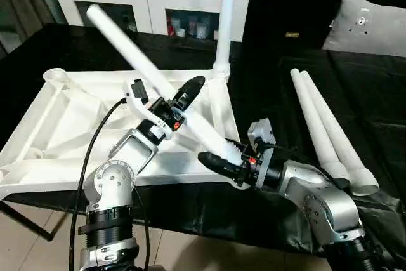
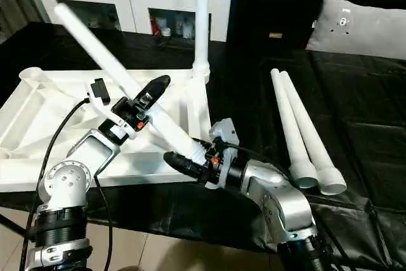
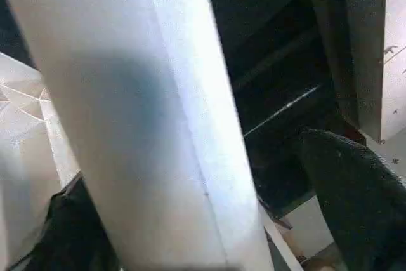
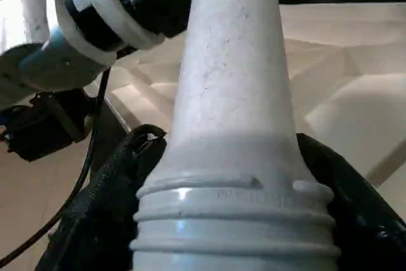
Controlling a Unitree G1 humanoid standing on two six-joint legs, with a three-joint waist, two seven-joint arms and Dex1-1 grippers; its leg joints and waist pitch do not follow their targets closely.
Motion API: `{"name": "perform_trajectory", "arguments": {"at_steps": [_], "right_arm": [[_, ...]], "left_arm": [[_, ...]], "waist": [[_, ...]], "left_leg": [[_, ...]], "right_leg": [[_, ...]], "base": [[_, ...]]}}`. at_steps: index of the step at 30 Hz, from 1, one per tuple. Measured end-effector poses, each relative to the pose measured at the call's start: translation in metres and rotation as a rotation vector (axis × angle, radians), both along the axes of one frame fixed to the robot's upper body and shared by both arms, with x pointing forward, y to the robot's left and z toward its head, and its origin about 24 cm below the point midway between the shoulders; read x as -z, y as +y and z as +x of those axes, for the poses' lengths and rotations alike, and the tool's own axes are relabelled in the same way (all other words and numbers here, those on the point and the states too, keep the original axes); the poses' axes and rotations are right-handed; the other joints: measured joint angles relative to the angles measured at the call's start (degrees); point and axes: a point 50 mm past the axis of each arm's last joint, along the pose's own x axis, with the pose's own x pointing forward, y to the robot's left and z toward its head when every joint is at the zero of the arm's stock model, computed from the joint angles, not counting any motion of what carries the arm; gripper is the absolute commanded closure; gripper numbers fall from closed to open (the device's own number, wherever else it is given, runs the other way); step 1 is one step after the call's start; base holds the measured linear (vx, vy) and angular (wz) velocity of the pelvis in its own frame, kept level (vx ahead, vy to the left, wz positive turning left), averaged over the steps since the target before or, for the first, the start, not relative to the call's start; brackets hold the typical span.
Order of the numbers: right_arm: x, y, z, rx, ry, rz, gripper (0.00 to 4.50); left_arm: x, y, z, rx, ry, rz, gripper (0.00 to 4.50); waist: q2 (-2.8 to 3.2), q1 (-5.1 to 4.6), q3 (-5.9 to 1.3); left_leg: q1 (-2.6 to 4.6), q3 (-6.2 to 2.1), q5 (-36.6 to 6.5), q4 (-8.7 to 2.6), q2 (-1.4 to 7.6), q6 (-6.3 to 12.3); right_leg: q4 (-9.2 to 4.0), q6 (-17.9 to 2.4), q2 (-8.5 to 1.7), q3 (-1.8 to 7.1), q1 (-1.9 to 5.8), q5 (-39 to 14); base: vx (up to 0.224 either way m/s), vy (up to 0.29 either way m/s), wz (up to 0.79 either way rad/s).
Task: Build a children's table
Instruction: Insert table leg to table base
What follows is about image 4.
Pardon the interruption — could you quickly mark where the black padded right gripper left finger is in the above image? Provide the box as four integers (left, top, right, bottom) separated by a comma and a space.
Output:
34, 122, 169, 271

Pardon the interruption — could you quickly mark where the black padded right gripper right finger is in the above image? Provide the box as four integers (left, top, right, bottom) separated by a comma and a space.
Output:
296, 132, 406, 271

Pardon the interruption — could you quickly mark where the white plastic table leg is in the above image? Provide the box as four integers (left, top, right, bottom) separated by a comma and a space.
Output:
129, 0, 343, 271

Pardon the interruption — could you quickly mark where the white plastic table top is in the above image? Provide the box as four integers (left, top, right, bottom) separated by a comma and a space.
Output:
91, 2, 406, 190

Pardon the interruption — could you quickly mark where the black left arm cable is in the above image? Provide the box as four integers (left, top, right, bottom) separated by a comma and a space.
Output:
0, 63, 111, 260

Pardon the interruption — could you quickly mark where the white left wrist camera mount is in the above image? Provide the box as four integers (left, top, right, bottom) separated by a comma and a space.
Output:
45, 0, 166, 63

